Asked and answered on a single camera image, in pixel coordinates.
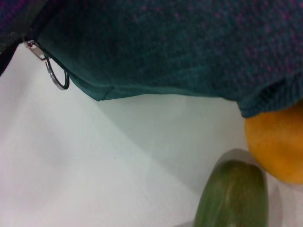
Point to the orange yellow pear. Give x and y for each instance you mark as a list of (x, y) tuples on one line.
[(277, 149)]

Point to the dark teal insulated lunch bag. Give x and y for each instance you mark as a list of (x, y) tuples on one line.
[(165, 47)]

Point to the green cucumber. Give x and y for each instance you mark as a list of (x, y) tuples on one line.
[(234, 196)]

